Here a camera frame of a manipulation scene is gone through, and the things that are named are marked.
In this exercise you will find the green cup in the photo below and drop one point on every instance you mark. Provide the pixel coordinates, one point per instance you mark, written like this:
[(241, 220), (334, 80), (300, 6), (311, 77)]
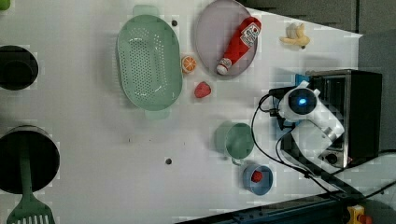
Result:
[(234, 140)]

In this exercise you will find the red ketchup bottle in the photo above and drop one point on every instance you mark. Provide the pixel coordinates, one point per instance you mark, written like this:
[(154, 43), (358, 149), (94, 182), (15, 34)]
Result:
[(244, 37)]

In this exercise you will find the red strawberry toy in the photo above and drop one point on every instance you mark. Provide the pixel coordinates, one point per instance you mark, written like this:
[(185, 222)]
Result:
[(202, 90)]

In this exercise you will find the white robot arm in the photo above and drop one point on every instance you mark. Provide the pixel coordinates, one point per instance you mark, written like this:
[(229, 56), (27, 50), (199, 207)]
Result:
[(317, 126)]

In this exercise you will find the green perforated colander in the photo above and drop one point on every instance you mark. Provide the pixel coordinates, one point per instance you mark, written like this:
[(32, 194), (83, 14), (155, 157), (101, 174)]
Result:
[(149, 62)]

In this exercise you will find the black cylinder holder upper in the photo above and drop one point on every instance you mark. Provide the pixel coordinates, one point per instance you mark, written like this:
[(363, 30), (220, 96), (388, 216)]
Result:
[(18, 68)]

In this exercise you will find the black cylinder holder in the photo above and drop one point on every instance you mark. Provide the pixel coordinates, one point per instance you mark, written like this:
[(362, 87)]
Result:
[(36, 145), (18, 68)]

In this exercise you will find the green slotted spatula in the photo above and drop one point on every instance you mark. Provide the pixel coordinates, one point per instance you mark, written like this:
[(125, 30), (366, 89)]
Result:
[(29, 210)]

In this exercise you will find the black toaster oven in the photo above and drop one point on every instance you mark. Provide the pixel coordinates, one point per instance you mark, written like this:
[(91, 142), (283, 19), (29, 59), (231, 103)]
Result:
[(355, 99)]

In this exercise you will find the peeled banana toy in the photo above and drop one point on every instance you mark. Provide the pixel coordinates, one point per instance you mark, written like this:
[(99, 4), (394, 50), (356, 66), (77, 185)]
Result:
[(296, 36)]

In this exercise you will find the red strawberry in bowl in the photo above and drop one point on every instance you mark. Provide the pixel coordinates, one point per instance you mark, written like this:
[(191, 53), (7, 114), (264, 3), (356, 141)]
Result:
[(256, 176)]

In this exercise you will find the yellow red emergency button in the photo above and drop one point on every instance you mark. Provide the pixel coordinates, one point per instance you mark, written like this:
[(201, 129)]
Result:
[(358, 216)]

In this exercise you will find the orange slice toy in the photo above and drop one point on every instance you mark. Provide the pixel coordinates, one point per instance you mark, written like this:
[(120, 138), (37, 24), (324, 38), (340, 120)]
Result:
[(188, 64)]

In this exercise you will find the grey oval plate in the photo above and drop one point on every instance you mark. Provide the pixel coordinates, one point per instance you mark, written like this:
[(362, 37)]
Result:
[(214, 30)]

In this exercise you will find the black cylinder holder lower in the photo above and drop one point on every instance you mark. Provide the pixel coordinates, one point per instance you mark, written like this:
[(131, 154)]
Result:
[(36, 145)]

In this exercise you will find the blue bowl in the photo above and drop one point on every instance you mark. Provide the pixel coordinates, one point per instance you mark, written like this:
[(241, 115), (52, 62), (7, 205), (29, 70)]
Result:
[(261, 187)]

